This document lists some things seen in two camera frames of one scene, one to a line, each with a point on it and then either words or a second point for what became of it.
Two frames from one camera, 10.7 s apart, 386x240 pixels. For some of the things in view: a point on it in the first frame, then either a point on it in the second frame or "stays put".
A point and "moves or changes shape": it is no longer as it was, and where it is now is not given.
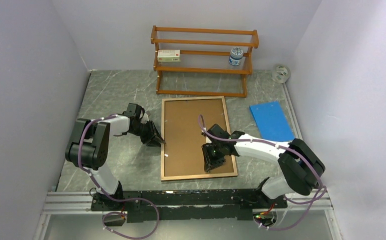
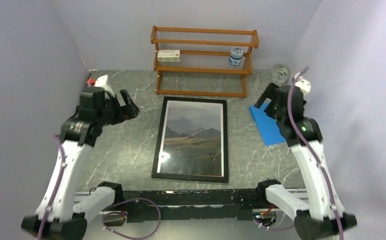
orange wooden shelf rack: [203, 62] stays put
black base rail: [153, 205] stays put
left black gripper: [153, 138] -> [126, 112]
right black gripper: [208, 163] -> [270, 92]
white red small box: [168, 55] stays put
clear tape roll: [280, 73] stays put
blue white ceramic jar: [236, 54] stays put
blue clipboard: [272, 121] stays put
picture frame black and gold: [163, 178] moves or changes shape
